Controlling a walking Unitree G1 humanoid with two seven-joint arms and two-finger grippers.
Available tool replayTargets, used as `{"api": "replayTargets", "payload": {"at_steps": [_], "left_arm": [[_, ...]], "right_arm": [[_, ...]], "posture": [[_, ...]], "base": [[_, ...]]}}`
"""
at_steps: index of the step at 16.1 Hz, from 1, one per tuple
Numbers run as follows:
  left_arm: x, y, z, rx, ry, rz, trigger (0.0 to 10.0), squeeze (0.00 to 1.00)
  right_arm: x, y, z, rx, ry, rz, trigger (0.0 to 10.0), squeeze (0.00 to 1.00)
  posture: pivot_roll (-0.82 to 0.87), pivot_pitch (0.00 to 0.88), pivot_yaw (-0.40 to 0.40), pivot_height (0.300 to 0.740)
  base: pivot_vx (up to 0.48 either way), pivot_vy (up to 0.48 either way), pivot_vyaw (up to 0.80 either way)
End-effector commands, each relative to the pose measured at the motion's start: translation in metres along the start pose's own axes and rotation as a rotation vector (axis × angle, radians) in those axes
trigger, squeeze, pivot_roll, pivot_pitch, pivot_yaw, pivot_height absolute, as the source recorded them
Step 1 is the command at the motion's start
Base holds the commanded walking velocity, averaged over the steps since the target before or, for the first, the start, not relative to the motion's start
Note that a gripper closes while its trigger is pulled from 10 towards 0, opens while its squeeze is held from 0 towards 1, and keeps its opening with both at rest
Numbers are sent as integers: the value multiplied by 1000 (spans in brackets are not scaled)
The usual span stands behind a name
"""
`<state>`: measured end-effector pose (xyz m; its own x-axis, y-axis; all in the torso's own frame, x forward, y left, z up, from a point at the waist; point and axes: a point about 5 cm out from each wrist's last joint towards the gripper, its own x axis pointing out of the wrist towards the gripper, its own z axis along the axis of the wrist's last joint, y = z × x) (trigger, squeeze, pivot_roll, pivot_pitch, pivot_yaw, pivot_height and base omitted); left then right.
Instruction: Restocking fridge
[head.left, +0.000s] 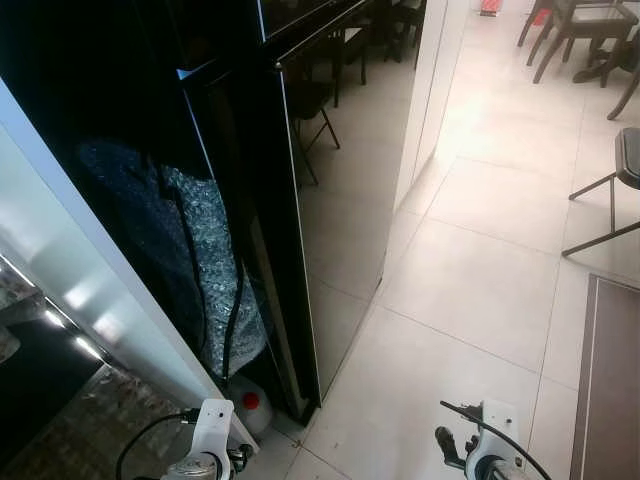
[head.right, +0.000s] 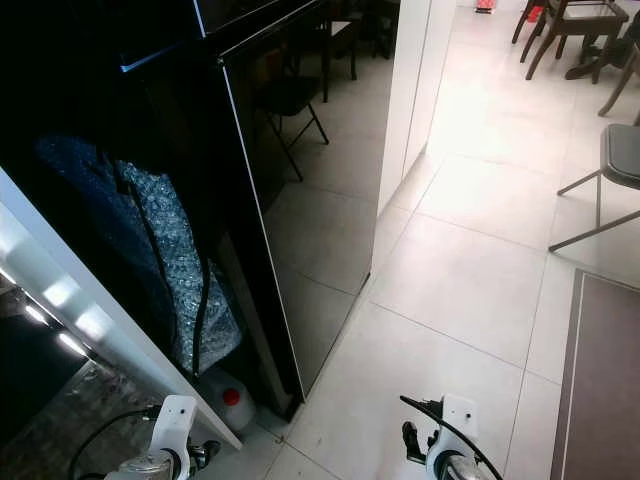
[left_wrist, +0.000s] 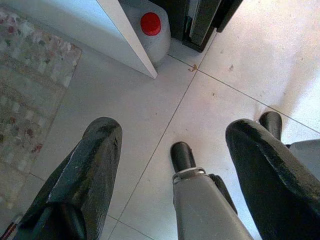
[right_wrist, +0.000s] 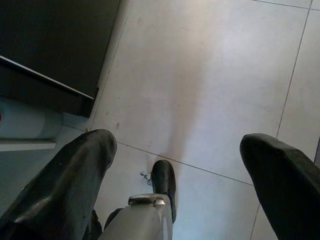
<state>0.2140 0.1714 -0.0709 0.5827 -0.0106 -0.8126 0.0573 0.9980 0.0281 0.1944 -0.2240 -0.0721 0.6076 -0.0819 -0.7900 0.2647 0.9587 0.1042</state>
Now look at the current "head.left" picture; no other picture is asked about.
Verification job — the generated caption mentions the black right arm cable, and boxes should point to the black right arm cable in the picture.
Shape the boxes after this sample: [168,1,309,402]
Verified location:
[438,400,553,480]

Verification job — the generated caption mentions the white glossy counter panel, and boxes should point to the white glossy counter panel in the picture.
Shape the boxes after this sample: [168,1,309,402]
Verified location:
[0,80,263,453]

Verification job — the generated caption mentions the dark wooden dining chair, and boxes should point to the dark wooden dining chair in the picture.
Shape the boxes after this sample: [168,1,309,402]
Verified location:
[516,0,557,49]
[604,40,640,122]

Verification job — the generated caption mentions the grey seat metal chair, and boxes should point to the grey seat metal chair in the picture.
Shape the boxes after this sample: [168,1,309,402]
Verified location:
[560,127,640,259]

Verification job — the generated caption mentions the brown table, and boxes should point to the brown table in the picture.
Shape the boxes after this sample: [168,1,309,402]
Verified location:
[568,273,640,480]

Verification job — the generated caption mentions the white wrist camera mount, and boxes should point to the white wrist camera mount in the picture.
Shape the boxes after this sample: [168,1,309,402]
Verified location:
[463,399,522,480]
[188,399,237,463]

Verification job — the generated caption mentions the black hanging cord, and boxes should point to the black hanging cord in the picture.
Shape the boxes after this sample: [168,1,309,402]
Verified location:
[221,258,248,382]

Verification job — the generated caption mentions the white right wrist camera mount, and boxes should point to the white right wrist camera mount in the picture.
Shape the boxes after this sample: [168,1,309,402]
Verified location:
[463,399,522,480]

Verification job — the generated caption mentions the white jug red cap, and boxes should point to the white jug red cap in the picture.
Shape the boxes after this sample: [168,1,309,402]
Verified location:
[222,375,274,437]

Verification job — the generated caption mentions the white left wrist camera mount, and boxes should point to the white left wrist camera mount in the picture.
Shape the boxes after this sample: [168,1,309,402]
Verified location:
[188,399,237,463]

